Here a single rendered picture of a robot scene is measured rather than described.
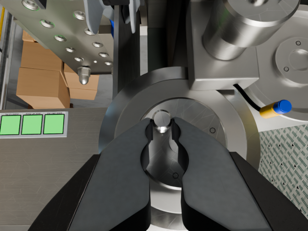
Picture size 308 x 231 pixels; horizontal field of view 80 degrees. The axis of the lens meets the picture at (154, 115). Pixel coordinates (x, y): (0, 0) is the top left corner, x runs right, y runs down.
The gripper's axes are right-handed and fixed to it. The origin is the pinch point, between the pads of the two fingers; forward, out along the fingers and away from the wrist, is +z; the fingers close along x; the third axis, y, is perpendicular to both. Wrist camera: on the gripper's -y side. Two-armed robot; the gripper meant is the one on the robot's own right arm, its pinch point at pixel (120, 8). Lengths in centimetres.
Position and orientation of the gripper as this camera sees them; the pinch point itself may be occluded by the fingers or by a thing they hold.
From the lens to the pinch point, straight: 25.9
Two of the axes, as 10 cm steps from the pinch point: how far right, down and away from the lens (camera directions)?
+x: 10.0, -0.2, -0.2
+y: 0.2, 9.8, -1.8
